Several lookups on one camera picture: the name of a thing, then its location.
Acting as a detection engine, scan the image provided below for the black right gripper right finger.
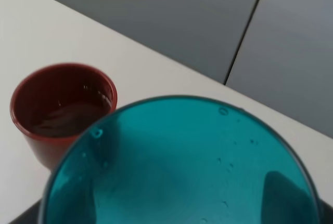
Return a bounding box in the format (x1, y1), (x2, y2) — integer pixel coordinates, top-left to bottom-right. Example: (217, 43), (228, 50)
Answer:
(318, 200), (333, 224)

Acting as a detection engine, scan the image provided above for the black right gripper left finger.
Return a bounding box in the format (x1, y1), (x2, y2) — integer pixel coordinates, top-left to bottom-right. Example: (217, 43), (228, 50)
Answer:
(9, 200), (41, 224)

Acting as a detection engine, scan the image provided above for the teal translucent plastic cup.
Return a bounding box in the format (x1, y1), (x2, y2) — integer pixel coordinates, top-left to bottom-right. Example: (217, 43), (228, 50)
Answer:
(38, 96), (323, 223)

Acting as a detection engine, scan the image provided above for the red plastic cup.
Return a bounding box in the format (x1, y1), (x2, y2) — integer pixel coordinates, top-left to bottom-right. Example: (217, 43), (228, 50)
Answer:
(10, 63), (118, 170)

